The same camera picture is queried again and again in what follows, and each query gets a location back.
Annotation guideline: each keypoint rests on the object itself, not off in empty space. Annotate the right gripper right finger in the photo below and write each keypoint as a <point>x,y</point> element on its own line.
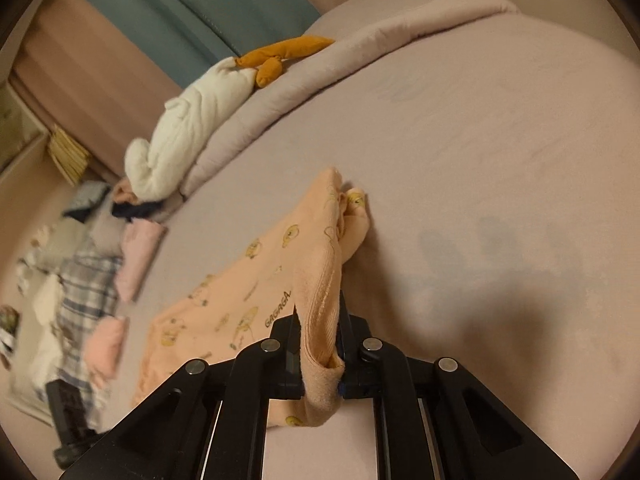
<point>397,387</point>

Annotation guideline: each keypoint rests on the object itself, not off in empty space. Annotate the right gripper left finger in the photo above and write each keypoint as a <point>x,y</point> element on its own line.
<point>239,393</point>

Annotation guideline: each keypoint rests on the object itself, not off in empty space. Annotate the orange cartoon print garment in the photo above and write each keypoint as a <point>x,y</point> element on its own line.
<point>295,268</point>

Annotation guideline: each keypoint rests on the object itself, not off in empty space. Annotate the pink folded garment small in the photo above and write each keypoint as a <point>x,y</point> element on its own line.
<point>103,348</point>

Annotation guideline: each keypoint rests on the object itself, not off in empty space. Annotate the blue plaid pillow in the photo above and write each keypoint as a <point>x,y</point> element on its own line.
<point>88,294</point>

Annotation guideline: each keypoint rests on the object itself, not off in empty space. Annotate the grey mauve pillow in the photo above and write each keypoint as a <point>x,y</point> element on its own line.
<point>102,229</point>

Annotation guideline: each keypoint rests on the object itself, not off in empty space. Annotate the pink folded garment large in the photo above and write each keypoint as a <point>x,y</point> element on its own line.
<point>140,242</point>

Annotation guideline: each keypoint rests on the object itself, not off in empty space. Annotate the dark navy garment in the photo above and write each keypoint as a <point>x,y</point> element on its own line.
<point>129,211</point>

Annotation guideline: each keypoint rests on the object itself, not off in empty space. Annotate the striped folded cloth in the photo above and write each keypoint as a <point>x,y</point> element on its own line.
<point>87,198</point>

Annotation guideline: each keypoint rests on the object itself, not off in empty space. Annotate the white goose plush toy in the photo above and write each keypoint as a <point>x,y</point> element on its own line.
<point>155,168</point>

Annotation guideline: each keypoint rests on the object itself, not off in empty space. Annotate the mauve bed sheet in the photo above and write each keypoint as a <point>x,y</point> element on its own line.
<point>501,165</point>

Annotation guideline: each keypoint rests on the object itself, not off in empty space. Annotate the yellow tassel hanging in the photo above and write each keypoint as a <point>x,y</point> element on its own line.
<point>69,156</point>

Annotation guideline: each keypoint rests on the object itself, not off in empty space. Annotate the pink curtain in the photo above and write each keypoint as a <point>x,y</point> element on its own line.
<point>75,69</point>

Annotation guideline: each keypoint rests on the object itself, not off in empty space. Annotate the mauve folded duvet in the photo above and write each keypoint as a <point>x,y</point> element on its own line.
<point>365,31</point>

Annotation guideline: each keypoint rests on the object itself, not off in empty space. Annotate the teal curtain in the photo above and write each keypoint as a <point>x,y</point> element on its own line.
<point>185,37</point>

